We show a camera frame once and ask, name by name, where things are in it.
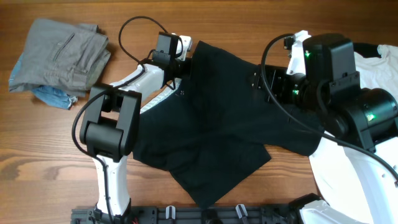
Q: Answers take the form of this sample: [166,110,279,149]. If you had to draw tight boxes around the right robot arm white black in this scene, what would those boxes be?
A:
[260,34,397,223]

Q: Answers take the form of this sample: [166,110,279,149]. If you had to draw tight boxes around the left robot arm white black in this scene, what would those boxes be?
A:
[72,58,191,223]

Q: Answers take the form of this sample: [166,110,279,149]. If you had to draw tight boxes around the folded grey trousers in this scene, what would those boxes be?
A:
[9,19,111,97]

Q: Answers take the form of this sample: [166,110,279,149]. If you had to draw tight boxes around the folded blue jeans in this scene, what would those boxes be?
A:
[9,52,78,110]

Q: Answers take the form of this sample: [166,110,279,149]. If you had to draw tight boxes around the black shorts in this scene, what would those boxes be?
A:
[133,42,322,208]

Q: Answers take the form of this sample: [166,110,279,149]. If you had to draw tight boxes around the white t-shirt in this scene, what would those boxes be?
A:
[354,45,397,100]

